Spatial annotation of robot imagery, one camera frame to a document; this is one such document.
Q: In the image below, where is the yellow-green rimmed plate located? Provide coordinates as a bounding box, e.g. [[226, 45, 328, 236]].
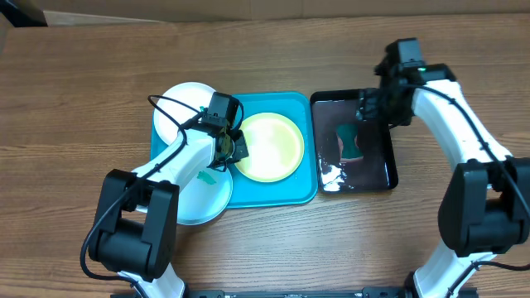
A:
[[235, 113, 305, 183]]

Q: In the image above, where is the green sponge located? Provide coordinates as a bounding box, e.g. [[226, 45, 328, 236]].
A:
[[336, 123, 363, 162]]

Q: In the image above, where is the white plate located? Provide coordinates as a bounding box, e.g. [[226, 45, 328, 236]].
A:
[[153, 82, 215, 145]]

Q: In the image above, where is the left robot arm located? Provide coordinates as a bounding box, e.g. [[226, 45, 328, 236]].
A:
[[79, 123, 248, 297]]

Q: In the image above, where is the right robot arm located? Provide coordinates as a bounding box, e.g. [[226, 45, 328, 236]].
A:
[[357, 61, 529, 297]]

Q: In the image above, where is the black water tray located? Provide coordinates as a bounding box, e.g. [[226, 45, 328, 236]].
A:
[[310, 89, 398, 194]]

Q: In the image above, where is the teal plastic serving tray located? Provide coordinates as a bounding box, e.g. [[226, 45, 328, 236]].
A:
[[149, 91, 319, 209]]

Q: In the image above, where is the green stain on blue plate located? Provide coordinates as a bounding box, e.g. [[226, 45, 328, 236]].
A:
[[197, 171, 217, 185]]

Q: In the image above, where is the light blue plate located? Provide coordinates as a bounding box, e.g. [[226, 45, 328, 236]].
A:
[[176, 169, 233, 225]]

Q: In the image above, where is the dark object top left corner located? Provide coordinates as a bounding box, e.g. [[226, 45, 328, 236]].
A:
[[1, 0, 47, 27]]

